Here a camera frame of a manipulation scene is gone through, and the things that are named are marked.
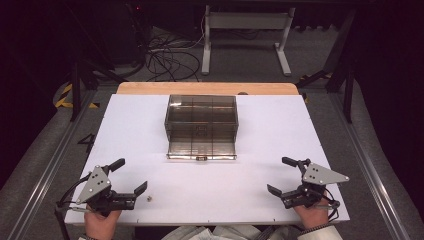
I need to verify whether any yellow black hazard tape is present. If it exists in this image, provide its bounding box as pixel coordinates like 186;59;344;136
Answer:
54;82;101;110

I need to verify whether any clear smoky plastic drawer box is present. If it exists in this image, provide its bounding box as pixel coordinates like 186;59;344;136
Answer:
164;94;240;162

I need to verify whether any person's right hand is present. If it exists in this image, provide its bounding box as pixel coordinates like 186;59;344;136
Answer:
293;196;330;231

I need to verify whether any aluminium floor rail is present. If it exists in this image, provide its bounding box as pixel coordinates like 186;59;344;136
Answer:
6;89;98;240
328;91;413;240

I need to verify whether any person's light clothing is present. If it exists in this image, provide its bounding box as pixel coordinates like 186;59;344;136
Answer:
161;224;289;240

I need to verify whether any left hand-held gripper cable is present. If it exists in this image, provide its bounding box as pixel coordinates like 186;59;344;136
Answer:
54;172;93;214

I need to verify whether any black metal stand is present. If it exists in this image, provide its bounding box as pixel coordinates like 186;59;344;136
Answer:
68;58;129;123
295;8;358;124

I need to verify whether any white metal stand frame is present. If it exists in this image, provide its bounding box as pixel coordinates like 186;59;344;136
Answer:
201;4;297;77

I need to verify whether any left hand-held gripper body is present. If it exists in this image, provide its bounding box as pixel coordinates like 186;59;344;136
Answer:
75;164;138;218

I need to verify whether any right hand-held gripper cable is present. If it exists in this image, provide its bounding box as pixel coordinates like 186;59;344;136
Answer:
320;187;342;224

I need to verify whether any person's left hand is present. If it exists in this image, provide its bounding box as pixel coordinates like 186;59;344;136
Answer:
84;204;123;240

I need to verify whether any hand-held gripper cable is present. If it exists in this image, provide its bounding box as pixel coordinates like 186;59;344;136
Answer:
320;187;342;224
54;172;93;214

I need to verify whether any bundle of black floor cables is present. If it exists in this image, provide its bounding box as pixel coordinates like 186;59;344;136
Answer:
145;28;203;83

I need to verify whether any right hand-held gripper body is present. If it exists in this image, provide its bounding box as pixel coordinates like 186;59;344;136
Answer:
281;159;350;210

